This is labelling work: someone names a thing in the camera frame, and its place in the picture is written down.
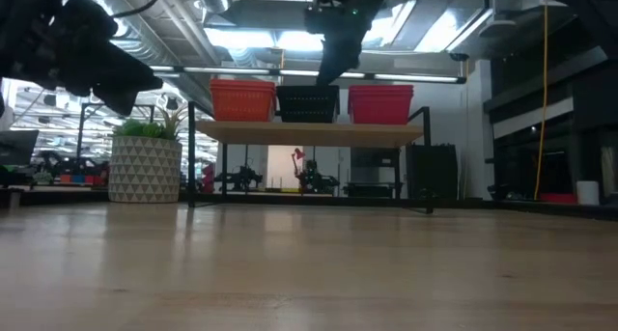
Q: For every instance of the white cylindrical container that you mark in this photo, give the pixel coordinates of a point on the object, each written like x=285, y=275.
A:
x=588, y=192

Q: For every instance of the black metal background rack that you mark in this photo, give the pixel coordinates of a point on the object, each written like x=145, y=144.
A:
x=116, y=105

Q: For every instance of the wooden shelf black metal frame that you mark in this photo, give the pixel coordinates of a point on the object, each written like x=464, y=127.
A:
x=314, y=134

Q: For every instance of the red desk lamp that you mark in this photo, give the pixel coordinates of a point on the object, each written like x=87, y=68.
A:
x=298, y=153

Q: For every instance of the small green background plant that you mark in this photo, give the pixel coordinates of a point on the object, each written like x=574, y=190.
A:
x=42, y=177

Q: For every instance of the long ceiling tube light bar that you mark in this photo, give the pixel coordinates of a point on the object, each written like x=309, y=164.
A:
x=410, y=76

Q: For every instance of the silver spiral ceiling duct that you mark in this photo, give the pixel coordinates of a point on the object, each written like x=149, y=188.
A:
x=159, y=36

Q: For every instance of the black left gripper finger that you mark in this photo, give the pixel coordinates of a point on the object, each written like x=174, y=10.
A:
x=116, y=102
x=137, y=75

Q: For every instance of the black low background table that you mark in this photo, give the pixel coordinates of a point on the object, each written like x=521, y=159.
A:
x=372, y=188

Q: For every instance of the dome security camera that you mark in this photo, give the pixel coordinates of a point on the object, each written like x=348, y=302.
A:
x=458, y=57

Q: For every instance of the black background robot arm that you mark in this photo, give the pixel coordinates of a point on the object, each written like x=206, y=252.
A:
x=239, y=176
x=314, y=179

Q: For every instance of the flat red tray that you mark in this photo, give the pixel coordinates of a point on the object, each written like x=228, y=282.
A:
x=557, y=198

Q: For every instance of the small red background object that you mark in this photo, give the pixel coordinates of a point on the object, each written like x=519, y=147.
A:
x=208, y=176

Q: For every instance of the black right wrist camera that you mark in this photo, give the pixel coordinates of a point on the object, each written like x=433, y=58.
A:
x=328, y=19

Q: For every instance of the row of coloured blocks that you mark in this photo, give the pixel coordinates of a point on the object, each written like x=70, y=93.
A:
x=82, y=179

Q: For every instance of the dark computer monitor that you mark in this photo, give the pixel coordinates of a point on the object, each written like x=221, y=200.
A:
x=17, y=147

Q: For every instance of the black background cabinet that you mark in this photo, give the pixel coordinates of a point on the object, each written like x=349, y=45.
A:
x=432, y=172

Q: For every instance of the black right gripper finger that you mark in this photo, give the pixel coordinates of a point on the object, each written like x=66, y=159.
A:
x=338, y=65

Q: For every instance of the potted plant triangle-pattern pot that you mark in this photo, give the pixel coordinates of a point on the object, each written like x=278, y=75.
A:
x=145, y=169

